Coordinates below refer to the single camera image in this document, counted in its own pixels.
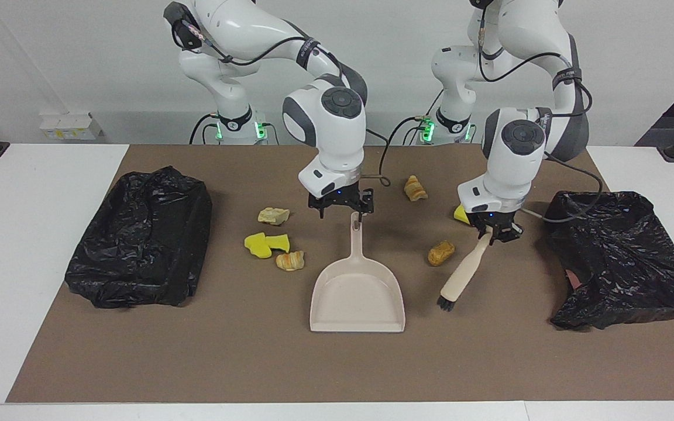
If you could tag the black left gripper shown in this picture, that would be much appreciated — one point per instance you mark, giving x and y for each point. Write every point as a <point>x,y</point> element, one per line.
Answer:
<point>495,219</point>

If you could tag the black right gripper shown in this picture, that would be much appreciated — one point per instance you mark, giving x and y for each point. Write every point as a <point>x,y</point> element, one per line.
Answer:
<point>340,197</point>

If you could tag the yellow and green sponge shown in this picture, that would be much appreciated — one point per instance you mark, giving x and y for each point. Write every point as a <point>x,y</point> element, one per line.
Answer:
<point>461,216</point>

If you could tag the beige hand brush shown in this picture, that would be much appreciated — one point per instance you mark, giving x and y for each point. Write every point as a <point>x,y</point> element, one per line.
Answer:
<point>463,275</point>

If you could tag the brown toy bread roll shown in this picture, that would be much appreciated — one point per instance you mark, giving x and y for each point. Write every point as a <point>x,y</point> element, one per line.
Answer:
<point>441,252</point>

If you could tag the pale bread chunk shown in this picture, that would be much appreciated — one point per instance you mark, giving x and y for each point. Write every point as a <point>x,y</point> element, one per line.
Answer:
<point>273,216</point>

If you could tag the yellow sponge piece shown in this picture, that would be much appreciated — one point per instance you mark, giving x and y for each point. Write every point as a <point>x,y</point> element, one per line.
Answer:
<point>280,241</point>
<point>257,245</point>

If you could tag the striped toy croissant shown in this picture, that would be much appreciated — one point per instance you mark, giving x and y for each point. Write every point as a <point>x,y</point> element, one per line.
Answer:
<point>290,261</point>
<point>415,188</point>

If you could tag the beige plastic dustpan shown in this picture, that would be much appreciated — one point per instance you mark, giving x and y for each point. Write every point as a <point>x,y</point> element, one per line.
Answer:
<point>357,292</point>

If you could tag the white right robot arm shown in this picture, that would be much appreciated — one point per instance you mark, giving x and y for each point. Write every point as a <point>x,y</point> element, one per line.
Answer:
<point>325,117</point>

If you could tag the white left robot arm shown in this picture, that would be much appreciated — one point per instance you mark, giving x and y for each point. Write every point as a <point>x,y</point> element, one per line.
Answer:
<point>524,158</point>

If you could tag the black bag over pink bin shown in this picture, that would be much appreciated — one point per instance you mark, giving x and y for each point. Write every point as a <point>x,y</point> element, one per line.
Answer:
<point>618,263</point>

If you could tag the black trash bag bin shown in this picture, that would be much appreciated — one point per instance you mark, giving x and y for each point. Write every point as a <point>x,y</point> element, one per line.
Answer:
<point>138,245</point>

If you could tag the brown table mat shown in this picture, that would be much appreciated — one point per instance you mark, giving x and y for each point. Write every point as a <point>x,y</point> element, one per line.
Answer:
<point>337,362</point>

